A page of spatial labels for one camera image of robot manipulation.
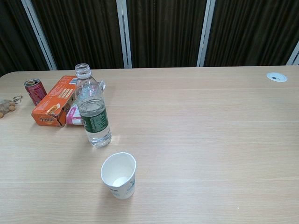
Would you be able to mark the pink floral plastic packet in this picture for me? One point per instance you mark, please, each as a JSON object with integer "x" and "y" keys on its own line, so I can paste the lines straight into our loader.
{"x": 73, "y": 115}

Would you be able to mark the beige plush toy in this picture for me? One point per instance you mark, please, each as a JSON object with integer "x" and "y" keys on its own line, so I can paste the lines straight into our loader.
{"x": 5, "y": 107}

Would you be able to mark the white partition post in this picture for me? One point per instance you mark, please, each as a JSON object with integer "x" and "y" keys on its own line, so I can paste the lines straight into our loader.
{"x": 38, "y": 32}
{"x": 294, "y": 54}
{"x": 123, "y": 32}
{"x": 206, "y": 32}

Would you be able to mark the red soda can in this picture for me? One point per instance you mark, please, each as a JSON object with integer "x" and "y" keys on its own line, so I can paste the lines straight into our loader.
{"x": 36, "y": 92}

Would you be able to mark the transparent plastic water bottle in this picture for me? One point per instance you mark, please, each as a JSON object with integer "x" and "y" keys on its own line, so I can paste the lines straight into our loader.
{"x": 93, "y": 105}

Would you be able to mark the metal keyring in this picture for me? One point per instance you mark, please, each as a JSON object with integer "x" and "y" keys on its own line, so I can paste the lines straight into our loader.
{"x": 18, "y": 99}

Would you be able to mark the orange cardboard box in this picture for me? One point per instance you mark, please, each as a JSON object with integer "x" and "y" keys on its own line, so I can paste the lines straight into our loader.
{"x": 53, "y": 100}

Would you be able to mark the white paper cup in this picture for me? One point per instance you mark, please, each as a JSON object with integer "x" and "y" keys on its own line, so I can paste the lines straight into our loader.
{"x": 116, "y": 168}

